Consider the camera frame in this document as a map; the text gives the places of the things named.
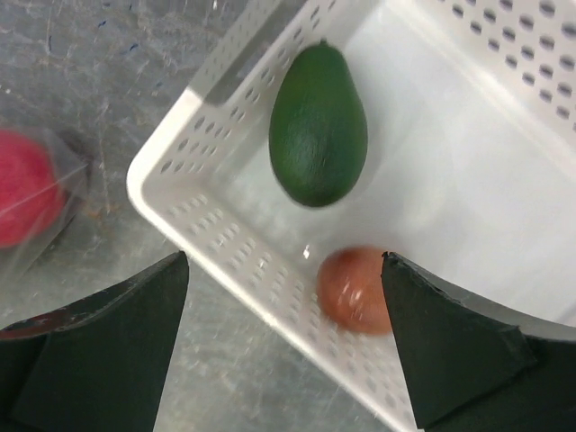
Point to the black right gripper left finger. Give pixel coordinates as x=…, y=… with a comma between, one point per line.
x=99, y=363

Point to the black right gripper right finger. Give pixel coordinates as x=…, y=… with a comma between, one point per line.
x=471, y=364

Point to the brown toy passion fruit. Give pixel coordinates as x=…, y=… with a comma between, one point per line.
x=349, y=290

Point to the red toy apple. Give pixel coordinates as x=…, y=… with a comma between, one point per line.
x=32, y=195

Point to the white perforated plastic basket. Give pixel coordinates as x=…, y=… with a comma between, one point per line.
x=470, y=172

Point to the dark green toy avocado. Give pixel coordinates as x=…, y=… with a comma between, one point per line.
x=318, y=135

